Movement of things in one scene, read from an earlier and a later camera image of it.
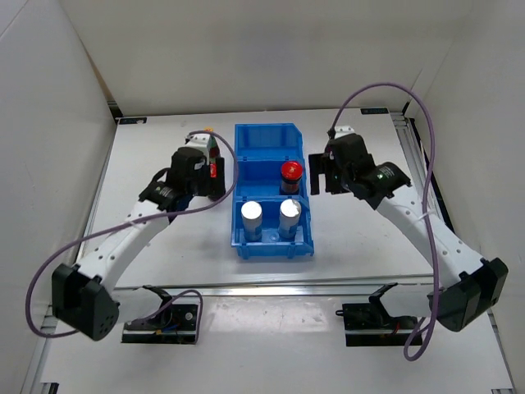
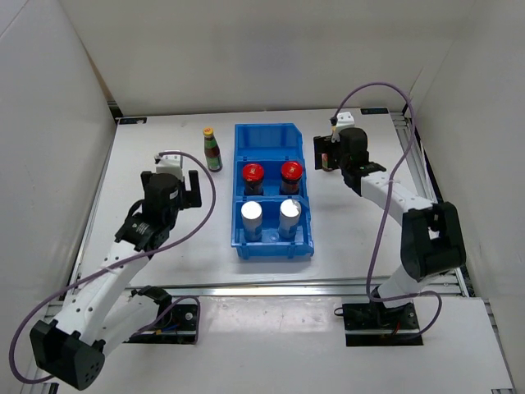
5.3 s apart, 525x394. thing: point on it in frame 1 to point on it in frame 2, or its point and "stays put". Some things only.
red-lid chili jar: [212, 178] to [253, 175]
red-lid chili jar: [291, 173] stays put
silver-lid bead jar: [289, 213] stays put
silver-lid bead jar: [252, 219] stays put
